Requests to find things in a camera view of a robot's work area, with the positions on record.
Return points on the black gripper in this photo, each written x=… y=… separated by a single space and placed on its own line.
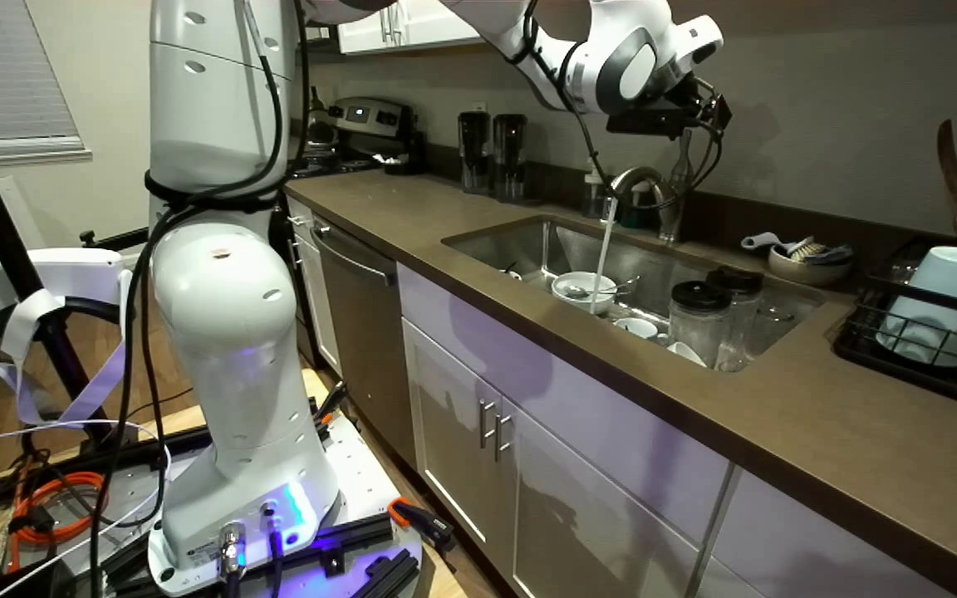
x=694 y=104

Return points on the curved metal faucet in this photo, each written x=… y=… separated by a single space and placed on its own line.
x=651 y=205

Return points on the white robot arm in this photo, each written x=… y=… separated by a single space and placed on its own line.
x=217 y=163

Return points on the robot base platform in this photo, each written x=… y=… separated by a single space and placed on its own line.
x=276 y=507

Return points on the soap dispenser bottle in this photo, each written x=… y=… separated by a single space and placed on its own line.
x=594 y=194

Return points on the stainless steel sink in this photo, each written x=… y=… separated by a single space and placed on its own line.
x=540 y=251

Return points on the black lid jar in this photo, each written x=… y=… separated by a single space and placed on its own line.
x=698 y=316
x=741 y=288

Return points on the small bowl on counter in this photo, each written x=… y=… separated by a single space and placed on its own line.
x=811 y=262

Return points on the black pepper grinder right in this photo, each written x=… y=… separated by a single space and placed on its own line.
x=511 y=141

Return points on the black pepper grinder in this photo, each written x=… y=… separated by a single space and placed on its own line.
x=511 y=141
x=473 y=133

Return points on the white bowl in sink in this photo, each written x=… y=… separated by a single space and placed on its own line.
x=587 y=289

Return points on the black pepper grinder left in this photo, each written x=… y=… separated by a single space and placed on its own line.
x=473 y=133

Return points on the wooden spoon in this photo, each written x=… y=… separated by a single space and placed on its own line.
x=948 y=163

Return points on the white pot in rack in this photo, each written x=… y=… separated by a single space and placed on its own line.
x=933 y=289

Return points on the toaster oven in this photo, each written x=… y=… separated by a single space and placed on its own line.
x=376 y=126

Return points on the black dish rack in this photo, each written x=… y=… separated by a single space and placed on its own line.
x=912 y=357

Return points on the stainless dishwasher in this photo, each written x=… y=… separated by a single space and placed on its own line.
x=370 y=332

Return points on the purple cabinet front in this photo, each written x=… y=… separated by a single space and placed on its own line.
x=600 y=497

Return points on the window blind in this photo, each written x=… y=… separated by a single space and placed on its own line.
x=35 y=118

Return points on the cabinet door handle left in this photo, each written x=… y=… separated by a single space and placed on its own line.
x=485 y=423

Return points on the cabinet door handle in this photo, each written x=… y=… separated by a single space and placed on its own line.
x=485 y=423
x=504 y=436

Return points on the cabinet door handle right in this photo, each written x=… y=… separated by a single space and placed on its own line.
x=504 y=436

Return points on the white chair frame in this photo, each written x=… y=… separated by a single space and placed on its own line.
x=70 y=280

